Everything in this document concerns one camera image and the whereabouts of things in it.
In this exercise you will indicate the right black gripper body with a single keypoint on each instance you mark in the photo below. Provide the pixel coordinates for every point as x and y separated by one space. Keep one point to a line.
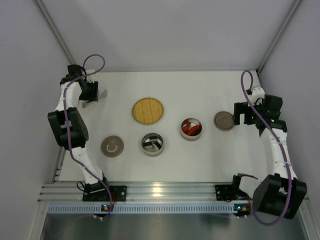
239 113

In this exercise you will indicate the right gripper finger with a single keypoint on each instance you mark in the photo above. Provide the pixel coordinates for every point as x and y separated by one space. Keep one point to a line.
249 116
239 109

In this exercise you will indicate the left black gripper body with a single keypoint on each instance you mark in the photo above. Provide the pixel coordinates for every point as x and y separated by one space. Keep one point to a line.
92 91

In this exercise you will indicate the metal tongs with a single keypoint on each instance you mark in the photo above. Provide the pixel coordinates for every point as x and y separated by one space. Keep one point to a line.
100 96

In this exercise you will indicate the red sausage piece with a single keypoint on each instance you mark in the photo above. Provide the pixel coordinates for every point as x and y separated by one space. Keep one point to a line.
186 128
195 130

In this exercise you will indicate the green sushi roll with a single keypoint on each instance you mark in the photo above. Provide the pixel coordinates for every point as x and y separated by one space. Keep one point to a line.
153 138

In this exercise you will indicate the white sushi roll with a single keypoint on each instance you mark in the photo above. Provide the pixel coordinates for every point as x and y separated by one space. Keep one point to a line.
147 145

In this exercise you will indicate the salmon sushi roll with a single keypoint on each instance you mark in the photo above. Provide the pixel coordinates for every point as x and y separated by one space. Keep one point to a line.
156 145

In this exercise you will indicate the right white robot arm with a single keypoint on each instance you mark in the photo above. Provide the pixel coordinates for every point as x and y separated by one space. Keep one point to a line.
280 193

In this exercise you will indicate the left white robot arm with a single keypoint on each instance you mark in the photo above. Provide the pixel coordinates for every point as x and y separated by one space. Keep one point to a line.
69 128

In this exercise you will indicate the brown lid right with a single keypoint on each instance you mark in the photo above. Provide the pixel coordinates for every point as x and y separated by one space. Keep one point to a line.
224 121

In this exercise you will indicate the right round metal tin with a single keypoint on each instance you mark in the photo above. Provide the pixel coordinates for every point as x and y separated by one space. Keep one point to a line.
194 122

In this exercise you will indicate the round metal tin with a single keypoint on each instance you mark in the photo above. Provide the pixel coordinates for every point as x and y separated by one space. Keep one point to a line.
194 122
153 152

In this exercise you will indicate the round bamboo tray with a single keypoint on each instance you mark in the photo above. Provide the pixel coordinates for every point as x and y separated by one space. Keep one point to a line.
147 111

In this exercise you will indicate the brown smiley lid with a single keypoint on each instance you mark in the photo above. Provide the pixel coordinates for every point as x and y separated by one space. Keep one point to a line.
112 146

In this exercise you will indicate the left round metal tin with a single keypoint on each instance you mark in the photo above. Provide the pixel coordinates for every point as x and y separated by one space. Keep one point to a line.
153 152

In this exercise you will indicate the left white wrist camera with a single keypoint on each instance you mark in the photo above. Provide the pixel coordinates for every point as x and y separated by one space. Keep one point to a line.
90 75

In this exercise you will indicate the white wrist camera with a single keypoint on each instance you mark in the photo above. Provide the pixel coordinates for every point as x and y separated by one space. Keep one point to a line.
257 93
90 75

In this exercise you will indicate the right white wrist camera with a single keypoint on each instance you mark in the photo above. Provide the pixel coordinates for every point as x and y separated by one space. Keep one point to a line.
257 93

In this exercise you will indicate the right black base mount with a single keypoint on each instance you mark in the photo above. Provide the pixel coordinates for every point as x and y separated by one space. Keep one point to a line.
231 191

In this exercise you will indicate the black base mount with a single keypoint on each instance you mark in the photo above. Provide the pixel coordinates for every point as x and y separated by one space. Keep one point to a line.
231 191
98 193

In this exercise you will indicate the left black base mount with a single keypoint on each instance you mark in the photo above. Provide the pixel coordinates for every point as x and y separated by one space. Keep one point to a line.
98 193

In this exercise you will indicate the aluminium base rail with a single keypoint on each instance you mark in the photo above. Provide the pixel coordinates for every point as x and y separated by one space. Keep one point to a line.
137 192

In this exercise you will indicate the slotted cable duct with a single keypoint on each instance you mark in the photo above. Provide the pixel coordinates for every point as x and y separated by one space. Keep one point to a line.
148 208

